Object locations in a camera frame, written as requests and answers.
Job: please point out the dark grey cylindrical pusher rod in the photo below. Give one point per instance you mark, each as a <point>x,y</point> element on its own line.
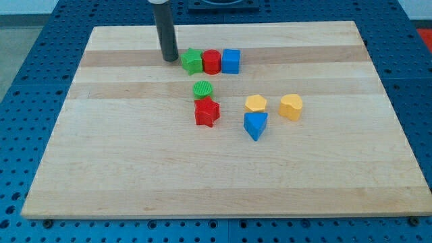
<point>166,31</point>

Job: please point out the white tool holder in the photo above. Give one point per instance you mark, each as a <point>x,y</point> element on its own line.
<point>158,1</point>

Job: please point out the green star block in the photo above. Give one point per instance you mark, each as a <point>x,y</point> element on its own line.
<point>192,61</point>

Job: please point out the red star block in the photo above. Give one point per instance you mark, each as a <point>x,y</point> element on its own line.
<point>207,111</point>

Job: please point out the red cylinder block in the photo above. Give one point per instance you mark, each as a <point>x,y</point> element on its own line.
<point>211,61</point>

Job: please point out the green cylinder block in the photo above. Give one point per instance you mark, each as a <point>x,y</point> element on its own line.
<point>202,89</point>

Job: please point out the blue cube block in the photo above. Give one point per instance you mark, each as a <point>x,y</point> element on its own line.
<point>230,63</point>

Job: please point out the yellow hexagon block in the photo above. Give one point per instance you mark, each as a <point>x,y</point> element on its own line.
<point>255,104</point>

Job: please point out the light wooden board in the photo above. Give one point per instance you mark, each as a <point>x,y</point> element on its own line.
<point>125,144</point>

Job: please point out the blue triangle block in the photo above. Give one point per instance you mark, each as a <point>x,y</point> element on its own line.
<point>255,124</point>

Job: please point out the yellow heart block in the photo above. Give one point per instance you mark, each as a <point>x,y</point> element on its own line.
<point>290,106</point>

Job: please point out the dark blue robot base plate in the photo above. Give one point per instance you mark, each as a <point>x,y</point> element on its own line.
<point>204,6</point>

